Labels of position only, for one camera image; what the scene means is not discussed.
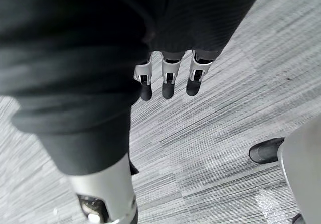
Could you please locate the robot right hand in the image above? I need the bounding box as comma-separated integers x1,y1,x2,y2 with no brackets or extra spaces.
0,0,267,224

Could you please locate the dark robot foot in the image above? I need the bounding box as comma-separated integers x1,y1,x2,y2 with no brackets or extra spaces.
248,137,285,164

